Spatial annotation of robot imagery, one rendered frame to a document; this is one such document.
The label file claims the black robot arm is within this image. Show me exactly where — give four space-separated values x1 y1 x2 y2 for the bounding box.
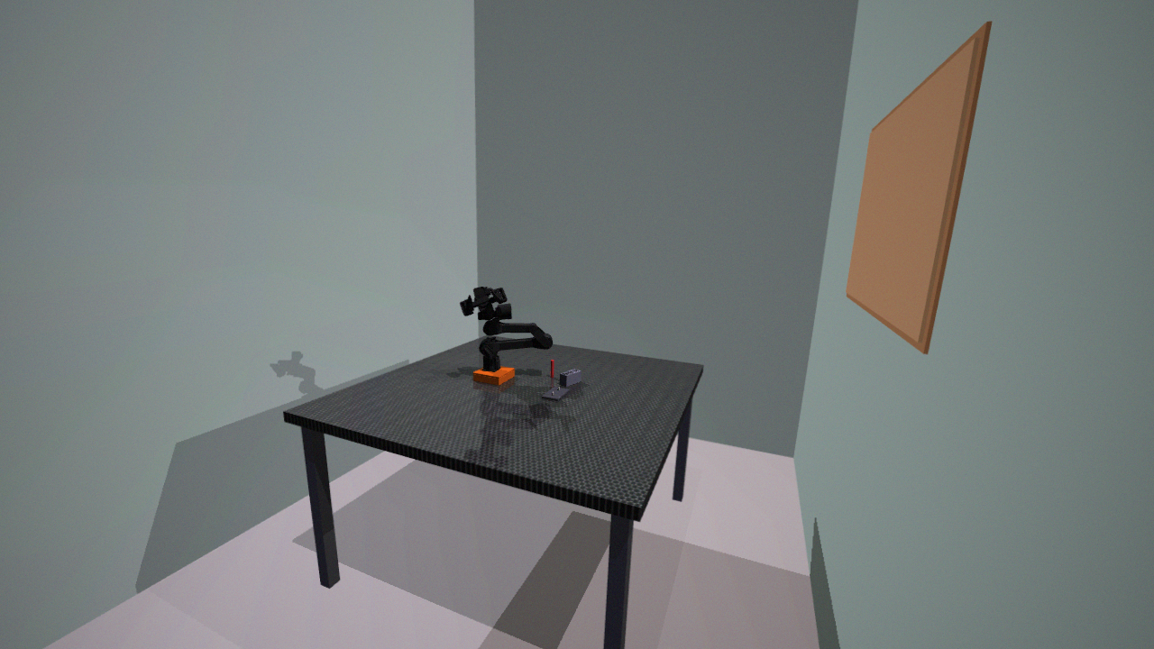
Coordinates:
473 288 553 372

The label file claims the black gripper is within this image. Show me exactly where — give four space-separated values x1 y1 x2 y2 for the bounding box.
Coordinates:
460 288 507 316

